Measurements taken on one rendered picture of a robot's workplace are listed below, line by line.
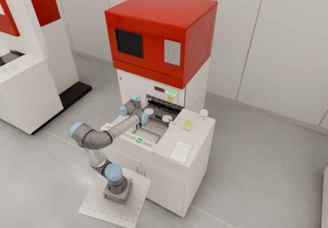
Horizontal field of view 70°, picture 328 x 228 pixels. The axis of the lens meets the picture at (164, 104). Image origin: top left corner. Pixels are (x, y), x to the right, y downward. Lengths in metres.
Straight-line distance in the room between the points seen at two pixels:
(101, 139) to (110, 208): 0.69
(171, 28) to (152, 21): 0.18
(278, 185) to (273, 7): 2.12
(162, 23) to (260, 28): 1.70
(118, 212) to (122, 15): 1.59
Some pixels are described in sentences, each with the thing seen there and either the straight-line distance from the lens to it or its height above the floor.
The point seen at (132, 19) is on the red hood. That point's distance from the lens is 2.14.
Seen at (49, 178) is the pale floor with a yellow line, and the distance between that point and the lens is 3.32.
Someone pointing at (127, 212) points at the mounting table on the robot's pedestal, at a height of 0.82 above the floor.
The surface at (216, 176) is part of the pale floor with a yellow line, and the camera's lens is 3.07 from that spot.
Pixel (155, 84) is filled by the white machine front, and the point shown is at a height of 1.15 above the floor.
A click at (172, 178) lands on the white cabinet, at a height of 0.71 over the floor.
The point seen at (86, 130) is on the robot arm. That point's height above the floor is 1.53.
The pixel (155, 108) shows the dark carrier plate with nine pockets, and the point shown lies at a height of 0.90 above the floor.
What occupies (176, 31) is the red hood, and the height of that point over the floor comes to 1.77.
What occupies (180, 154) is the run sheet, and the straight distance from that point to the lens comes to 1.99.
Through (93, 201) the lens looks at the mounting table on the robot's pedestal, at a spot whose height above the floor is 0.82.
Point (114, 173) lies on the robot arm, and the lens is 1.74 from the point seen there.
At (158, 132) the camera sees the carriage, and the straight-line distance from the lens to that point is 2.27.
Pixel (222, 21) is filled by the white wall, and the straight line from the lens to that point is 3.47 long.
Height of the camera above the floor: 2.55
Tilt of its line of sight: 41 degrees down
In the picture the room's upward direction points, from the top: straight up
